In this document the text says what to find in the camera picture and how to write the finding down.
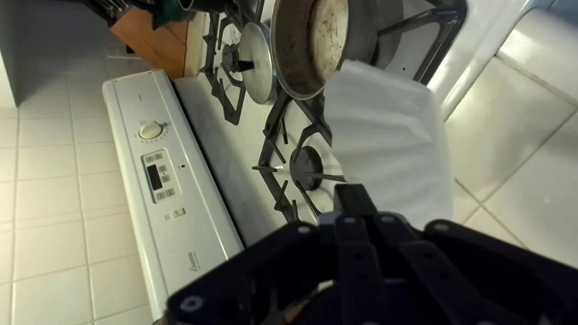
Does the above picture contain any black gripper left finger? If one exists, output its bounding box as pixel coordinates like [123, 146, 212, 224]
[165, 222, 333, 325]

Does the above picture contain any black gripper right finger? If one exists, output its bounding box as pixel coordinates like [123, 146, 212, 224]
[385, 213, 578, 325]

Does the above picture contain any white gas stove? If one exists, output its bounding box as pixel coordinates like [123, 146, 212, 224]
[100, 0, 526, 322]

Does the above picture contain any black stove grate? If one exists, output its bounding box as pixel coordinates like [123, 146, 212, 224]
[202, 0, 468, 222]

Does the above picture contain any metal pot lid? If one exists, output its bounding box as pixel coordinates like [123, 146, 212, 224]
[237, 24, 277, 105]

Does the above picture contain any metal frying pan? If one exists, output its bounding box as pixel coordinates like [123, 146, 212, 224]
[271, 0, 378, 101]

